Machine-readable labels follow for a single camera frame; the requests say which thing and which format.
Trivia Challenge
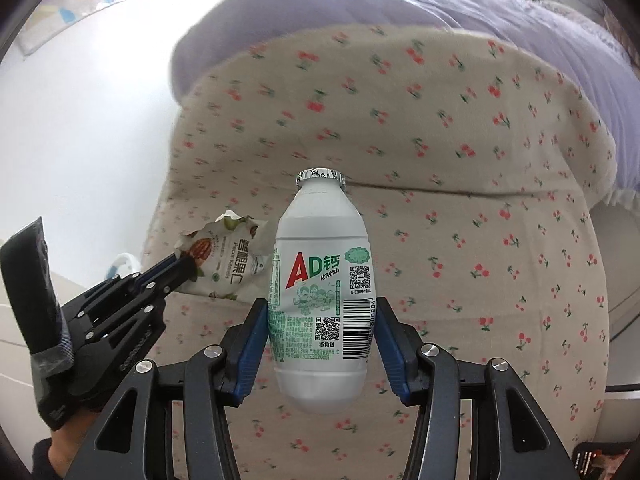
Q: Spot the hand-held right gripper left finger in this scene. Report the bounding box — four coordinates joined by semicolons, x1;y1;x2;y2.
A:
75;297;271;480

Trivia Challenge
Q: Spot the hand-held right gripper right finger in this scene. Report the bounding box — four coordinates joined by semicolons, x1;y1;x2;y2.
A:
372;297;576;480

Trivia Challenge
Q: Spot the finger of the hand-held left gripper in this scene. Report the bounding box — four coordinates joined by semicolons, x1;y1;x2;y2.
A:
107;254;197;295
87;266;198;337

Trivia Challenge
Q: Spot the white green nut wrapper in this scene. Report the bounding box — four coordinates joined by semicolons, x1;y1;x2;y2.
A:
172;210;276;302

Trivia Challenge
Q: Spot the white milk drink bottle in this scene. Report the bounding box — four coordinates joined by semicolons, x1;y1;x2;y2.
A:
266;166;373;414

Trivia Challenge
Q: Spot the person's left forearm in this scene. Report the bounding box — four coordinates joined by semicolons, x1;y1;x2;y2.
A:
32;427;96;480

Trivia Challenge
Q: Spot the cherry print tablecloth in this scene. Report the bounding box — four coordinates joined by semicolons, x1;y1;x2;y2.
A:
142;22;618;480

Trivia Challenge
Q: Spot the dark red-printed object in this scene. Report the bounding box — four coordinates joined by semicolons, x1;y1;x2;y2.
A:
570;440;633;480

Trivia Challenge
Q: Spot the bed with purple cover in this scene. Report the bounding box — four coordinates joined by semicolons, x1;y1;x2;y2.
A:
170;0;640;201

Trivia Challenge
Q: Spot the colourful wall poster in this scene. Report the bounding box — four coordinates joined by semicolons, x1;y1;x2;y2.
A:
17;0;161;56

